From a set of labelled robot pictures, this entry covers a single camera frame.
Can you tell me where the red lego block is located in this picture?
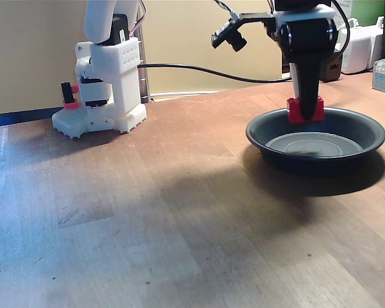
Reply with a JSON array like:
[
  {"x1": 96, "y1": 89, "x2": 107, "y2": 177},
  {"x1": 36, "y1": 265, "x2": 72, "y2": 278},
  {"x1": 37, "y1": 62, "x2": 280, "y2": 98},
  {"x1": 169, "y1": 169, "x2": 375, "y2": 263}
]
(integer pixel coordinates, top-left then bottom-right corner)
[{"x1": 287, "y1": 95, "x2": 325, "y2": 124}]

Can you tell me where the black cube power adapter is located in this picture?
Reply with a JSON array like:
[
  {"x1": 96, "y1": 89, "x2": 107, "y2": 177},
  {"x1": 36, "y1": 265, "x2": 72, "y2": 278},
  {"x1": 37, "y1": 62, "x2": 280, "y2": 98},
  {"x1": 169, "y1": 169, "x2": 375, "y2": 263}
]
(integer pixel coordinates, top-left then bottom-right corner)
[{"x1": 319, "y1": 51, "x2": 343, "y2": 83}]

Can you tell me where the large white power adapter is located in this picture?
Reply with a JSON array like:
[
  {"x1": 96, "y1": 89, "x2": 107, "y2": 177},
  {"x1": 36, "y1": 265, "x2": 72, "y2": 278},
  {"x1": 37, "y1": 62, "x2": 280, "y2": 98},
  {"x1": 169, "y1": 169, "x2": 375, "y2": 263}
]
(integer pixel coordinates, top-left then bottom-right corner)
[{"x1": 335, "y1": 27, "x2": 373, "y2": 75}]

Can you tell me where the green and white box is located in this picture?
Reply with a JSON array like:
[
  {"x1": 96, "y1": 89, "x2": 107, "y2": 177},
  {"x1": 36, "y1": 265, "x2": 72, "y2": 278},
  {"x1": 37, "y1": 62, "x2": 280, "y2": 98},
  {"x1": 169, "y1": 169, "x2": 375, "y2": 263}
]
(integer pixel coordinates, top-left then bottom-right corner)
[{"x1": 335, "y1": 0, "x2": 385, "y2": 46}]

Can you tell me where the narrow white power adapter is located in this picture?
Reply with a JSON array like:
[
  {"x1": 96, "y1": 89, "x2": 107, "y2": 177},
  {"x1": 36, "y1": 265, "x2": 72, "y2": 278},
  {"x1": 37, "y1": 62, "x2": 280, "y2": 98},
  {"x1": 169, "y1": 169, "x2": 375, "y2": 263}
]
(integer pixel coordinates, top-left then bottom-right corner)
[{"x1": 370, "y1": 15, "x2": 385, "y2": 70}]

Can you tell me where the dark round metal pan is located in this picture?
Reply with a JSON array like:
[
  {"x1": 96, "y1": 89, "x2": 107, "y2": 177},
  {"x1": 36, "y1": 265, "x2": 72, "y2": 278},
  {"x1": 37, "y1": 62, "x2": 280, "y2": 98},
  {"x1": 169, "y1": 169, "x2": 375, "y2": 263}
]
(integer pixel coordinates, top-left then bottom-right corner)
[{"x1": 245, "y1": 106, "x2": 385, "y2": 176}]

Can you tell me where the chrome metal pole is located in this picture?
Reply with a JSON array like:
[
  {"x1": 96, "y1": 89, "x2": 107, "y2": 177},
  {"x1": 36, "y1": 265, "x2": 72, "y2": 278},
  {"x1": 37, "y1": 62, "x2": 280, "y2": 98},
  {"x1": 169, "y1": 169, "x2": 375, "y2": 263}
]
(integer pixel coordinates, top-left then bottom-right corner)
[{"x1": 137, "y1": 22, "x2": 151, "y2": 104}]

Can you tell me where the red and black table clamp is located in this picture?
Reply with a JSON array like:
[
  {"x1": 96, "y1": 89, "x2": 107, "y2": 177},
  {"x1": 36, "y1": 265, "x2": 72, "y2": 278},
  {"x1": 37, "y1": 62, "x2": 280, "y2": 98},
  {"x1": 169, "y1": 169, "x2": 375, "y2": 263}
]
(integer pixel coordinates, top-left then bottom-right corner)
[{"x1": 60, "y1": 82, "x2": 81, "y2": 110}]

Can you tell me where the blue edge strip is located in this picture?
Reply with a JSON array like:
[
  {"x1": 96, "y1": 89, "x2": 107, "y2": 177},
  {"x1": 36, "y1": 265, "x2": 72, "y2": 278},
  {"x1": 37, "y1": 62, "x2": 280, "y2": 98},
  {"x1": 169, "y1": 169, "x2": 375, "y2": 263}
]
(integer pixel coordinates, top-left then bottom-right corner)
[{"x1": 0, "y1": 110, "x2": 57, "y2": 130}]

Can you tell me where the black adapter cable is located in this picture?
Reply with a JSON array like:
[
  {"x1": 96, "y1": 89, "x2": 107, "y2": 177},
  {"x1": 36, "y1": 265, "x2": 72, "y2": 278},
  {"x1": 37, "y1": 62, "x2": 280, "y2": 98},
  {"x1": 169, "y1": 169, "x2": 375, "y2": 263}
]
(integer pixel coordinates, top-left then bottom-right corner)
[{"x1": 332, "y1": 0, "x2": 351, "y2": 52}]

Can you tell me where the white coiled cable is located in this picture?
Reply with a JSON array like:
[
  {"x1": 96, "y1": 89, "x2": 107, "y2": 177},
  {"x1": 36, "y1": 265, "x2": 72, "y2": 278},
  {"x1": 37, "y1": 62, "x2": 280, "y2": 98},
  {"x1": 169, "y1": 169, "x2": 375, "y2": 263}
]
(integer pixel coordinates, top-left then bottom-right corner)
[{"x1": 336, "y1": 17, "x2": 360, "y2": 43}]

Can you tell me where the thick black cable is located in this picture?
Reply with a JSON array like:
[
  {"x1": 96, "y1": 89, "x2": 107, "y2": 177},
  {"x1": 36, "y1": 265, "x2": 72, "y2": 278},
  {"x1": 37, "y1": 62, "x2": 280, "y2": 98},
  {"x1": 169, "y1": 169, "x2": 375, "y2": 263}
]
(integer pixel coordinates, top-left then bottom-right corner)
[{"x1": 139, "y1": 63, "x2": 293, "y2": 83}]

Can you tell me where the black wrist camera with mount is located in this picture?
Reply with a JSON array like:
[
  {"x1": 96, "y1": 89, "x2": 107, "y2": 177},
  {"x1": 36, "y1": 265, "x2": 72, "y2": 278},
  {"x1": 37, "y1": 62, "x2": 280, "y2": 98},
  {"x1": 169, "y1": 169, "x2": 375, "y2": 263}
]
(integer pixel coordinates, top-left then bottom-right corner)
[{"x1": 210, "y1": 12, "x2": 275, "y2": 52}]

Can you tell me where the camera cable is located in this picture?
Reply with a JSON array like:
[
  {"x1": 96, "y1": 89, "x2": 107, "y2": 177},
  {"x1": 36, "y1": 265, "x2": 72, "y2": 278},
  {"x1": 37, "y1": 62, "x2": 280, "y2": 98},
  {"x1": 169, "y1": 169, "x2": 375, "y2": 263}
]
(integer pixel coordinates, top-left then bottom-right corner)
[{"x1": 213, "y1": 0, "x2": 241, "y2": 19}]

